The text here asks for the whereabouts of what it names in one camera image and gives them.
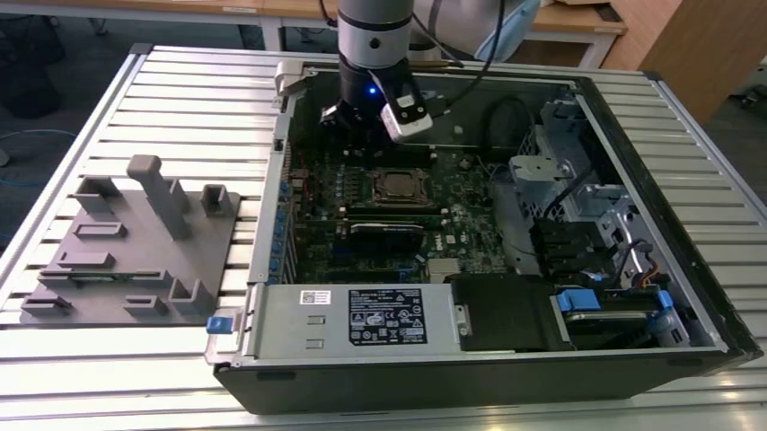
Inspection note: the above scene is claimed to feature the silver CPU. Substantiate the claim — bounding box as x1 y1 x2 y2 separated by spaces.
382 172 424 197

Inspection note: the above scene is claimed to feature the metal socket cover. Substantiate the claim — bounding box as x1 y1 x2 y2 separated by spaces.
372 169 438 207

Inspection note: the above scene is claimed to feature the black graphics card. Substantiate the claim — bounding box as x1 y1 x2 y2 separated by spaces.
348 221 428 258

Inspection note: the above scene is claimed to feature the green motherboard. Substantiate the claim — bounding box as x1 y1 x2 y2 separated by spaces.
285 147 524 286

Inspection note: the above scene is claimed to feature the silver chipset heatsink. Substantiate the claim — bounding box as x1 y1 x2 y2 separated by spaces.
426 258 464 276

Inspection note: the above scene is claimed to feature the black rating label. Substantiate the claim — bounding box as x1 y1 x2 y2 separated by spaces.
348 288 429 346

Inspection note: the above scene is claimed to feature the black disk bay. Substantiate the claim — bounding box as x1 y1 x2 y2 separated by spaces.
529 219 619 283

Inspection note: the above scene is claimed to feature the grey parts rack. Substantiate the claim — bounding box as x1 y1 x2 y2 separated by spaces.
17 154 242 325

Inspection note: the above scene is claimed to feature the silver power supply unit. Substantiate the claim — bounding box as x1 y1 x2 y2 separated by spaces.
236 282 476 360

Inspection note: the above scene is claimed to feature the black fan shroud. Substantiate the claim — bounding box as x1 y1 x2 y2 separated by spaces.
446 274 575 355

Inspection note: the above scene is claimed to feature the hard disk in blue carrier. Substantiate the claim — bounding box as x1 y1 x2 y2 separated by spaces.
548 288 655 351

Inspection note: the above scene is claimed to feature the green RAM stick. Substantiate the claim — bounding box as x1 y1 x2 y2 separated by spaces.
69 272 134 283

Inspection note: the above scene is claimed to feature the wooden cabinet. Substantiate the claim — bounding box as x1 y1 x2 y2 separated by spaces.
601 0 767 132

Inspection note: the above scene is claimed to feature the black PC case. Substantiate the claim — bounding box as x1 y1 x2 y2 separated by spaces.
202 60 765 417

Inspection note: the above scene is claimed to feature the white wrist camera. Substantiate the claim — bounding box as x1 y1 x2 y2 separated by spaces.
380 92 433 144

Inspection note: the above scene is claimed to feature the grey case latch handle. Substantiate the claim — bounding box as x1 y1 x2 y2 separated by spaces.
273 61 308 99

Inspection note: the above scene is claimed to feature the black camera cable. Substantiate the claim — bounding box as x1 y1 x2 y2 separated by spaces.
416 0 508 118

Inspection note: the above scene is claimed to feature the silver metal bracket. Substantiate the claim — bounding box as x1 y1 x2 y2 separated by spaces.
506 154 577 185

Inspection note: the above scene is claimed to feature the black curved cable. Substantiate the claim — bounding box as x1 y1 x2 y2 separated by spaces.
541 165 595 222

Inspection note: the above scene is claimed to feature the wooden desk white frame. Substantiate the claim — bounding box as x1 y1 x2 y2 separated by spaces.
262 0 629 69

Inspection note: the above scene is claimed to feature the blue floor cable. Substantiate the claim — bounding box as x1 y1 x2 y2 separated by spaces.
0 128 80 186

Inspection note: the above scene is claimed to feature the coloured wire bundle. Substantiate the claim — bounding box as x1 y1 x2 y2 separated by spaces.
633 263 667 289

